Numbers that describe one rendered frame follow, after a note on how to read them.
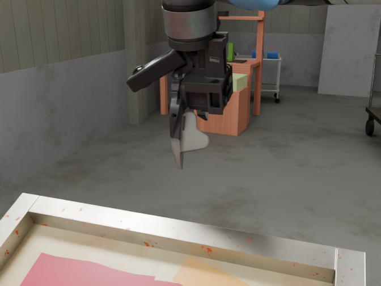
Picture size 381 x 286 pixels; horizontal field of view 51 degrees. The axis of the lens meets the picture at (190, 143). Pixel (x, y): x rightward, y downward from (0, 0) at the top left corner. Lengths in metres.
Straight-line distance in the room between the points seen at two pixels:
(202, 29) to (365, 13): 8.16
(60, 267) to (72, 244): 0.04
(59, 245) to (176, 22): 0.41
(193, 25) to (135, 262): 0.37
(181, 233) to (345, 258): 0.24
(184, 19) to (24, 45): 3.88
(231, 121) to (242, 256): 4.94
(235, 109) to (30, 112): 2.58
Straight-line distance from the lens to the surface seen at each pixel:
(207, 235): 0.63
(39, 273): 0.72
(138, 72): 0.65
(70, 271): 0.70
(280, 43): 9.22
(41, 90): 4.57
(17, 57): 4.34
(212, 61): 0.60
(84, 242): 0.72
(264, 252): 0.61
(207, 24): 0.57
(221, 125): 5.58
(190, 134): 0.63
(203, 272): 0.64
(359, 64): 8.56
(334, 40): 8.62
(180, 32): 0.57
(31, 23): 4.49
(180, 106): 0.61
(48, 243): 0.75
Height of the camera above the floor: 1.72
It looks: 19 degrees down
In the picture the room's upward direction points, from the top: straight up
